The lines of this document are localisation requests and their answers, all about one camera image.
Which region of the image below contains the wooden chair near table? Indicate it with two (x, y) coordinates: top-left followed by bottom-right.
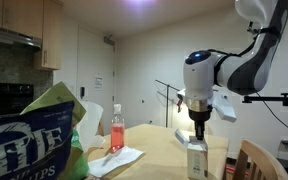
(232, 139), (288, 180)

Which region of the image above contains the wooden wall cabinet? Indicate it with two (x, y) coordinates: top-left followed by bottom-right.
(33, 0), (63, 71)

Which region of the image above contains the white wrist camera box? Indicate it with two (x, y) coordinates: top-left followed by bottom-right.
(213, 91), (237, 123)

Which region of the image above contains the green plastic bag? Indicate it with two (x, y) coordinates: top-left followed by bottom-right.
(59, 129), (89, 180)

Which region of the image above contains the black stove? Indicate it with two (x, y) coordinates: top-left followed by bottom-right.
(0, 83), (34, 115)

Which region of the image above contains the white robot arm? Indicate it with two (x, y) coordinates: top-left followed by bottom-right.
(178, 0), (288, 140)

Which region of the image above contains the blue chips bag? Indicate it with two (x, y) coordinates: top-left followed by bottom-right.
(0, 101), (74, 180)

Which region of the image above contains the pink spray bottle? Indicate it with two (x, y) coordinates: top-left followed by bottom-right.
(110, 104), (125, 152)

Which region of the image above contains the white paper napkin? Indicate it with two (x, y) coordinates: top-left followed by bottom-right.
(88, 146), (144, 177)

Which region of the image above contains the white door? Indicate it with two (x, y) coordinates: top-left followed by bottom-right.
(77, 28), (114, 135)

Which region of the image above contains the black camera arm mount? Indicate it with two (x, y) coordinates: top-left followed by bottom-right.
(243, 93), (288, 106)

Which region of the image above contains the green snack bag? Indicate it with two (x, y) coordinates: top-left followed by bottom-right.
(21, 82), (86, 126)

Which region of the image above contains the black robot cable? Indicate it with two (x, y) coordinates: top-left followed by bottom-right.
(207, 21), (278, 58)

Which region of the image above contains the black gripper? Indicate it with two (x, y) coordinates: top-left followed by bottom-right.
(188, 110), (211, 140)

